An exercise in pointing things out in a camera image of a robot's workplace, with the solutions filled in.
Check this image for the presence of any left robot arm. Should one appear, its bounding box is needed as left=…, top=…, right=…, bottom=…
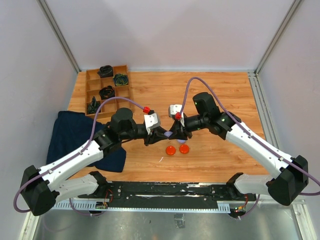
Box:
left=16, top=108, right=168, bottom=216

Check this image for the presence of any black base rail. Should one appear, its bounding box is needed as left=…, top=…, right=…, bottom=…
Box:
left=92, top=180, right=232, bottom=210

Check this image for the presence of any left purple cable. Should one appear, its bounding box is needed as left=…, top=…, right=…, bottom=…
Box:
left=13, top=96, right=153, bottom=232

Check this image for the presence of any rolled black orange tie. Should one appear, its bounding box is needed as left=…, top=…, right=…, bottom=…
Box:
left=99, top=85, right=115, bottom=100

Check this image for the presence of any rolled black tie top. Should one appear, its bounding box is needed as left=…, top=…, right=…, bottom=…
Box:
left=97, top=65, right=114, bottom=78

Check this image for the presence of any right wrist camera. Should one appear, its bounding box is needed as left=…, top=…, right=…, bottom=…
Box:
left=168, top=104, right=185, bottom=127

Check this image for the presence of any folded dark tie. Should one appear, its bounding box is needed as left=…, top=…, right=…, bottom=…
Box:
left=87, top=96, right=101, bottom=115

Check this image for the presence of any orange earbud case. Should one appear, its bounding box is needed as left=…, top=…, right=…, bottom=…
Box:
left=179, top=144, right=190, bottom=154
left=165, top=145, right=176, bottom=156

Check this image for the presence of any dark blue cloth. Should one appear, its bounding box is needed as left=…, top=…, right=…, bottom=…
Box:
left=46, top=111, right=127, bottom=173

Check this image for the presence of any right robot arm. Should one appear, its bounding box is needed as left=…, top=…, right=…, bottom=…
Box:
left=168, top=92, right=309, bottom=206

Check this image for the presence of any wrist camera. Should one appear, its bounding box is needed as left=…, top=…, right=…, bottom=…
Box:
left=168, top=104, right=185, bottom=127
left=144, top=113, right=161, bottom=135

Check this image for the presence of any rolled green patterned tie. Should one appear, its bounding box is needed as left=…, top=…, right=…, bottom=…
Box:
left=113, top=73, right=129, bottom=87

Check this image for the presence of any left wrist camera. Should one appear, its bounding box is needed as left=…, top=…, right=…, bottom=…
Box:
left=144, top=113, right=161, bottom=135

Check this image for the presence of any purple earbud case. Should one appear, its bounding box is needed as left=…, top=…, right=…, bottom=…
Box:
left=177, top=139, right=186, bottom=144
left=164, top=131, right=173, bottom=138

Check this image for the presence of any wooden compartment tray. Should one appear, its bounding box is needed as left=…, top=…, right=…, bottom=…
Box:
left=85, top=65, right=134, bottom=119

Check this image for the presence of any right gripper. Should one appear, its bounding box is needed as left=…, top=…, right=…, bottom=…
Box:
left=168, top=113, right=209, bottom=140

